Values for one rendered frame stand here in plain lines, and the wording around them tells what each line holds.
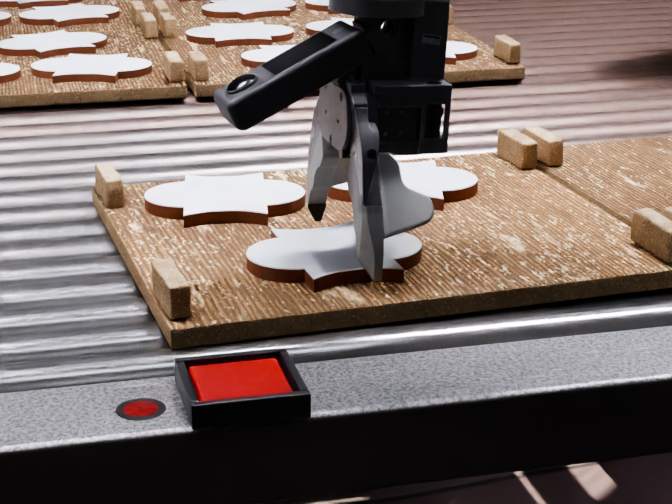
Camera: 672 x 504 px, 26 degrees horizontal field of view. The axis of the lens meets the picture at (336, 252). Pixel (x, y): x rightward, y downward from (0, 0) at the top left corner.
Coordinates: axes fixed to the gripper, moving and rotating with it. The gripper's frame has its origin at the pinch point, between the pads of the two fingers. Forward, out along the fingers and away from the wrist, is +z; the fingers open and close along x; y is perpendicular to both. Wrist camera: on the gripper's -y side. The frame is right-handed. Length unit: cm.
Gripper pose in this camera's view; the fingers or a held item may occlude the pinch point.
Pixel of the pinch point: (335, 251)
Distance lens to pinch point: 112.7
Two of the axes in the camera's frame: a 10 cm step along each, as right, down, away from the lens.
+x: -3.0, -3.2, 9.0
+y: 9.5, -0.5, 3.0
